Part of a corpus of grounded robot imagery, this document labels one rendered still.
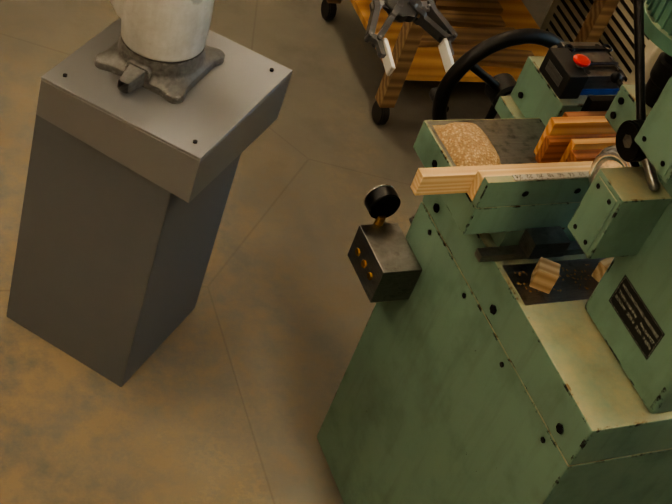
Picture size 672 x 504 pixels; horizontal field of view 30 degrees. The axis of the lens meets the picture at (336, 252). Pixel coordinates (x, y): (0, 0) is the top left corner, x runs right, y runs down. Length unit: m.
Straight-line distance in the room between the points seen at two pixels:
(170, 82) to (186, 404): 0.76
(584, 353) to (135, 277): 0.93
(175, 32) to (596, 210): 0.82
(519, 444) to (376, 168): 1.52
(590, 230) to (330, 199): 1.50
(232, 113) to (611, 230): 0.77
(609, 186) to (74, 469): 1.26
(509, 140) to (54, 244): 0.95
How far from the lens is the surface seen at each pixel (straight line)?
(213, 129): 2.23
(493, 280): 2.05
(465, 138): 2.04
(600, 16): 3.63
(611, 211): 1.82
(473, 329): 2.11
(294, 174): 3.30
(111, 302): 2.55
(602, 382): 1.95
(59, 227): 2.52
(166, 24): 2.21
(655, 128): 1.76
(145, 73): 2.28
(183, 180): 2.21
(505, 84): 2.37
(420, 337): 2.27
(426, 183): 1.92
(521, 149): 2.12
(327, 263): 3.09
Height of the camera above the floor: 2.10
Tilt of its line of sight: 42 degrees down
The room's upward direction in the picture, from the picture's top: 22 degrees clockwise
